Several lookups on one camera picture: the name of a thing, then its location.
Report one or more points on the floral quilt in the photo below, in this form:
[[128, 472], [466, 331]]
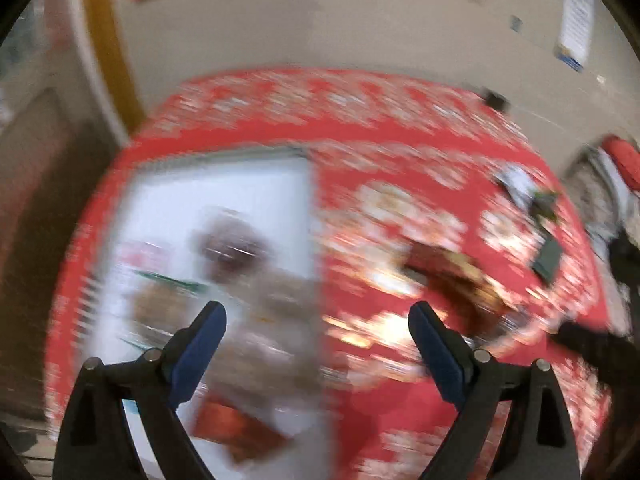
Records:
[[595, 200]]

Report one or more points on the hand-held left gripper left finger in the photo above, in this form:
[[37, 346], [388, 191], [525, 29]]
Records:
[[200, 350]]

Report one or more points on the small blue wall sticker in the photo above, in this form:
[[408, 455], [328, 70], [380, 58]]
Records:
[[516, 22]]

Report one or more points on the clear packet of brown crackers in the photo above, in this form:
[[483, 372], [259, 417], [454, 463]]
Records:
[[160, 305]]

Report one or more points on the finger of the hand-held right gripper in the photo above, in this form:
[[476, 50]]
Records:
[[600, 355]]

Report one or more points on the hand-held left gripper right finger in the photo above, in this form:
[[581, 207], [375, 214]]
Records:
[[435, 350]]

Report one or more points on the dark red packet gold characters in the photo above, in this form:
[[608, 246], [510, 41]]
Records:
[[450, 280]]

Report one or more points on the dark green packet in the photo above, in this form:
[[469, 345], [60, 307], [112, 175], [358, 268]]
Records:
[[547, 260]]

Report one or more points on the clear bag of dark snacks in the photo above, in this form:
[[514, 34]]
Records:
[[232, 245]]

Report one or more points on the red floral tablecloth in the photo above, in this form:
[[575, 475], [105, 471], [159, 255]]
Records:
[[350, 120]]

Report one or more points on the silver snack packet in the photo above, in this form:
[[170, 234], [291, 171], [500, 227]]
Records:
[[515, 185]]

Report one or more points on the white wall calendar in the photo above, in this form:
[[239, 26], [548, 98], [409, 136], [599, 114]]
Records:
[[575, 25]]

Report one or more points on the small green snack packet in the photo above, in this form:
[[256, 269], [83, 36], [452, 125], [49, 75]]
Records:
[[545, 205]]

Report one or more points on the white box with striped rim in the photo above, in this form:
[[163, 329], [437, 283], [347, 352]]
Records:
[[165, 195]]

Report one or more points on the black round container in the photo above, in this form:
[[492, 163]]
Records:
[[496, 100]]

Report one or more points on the bright red packet gold characters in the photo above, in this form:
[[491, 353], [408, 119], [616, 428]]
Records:
[[235, 425]]

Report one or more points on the red pillow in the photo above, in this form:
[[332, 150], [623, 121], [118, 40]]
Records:
[[622, 157]]

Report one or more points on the yellow door frame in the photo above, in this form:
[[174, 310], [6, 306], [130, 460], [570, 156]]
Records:
[[107, 45]]

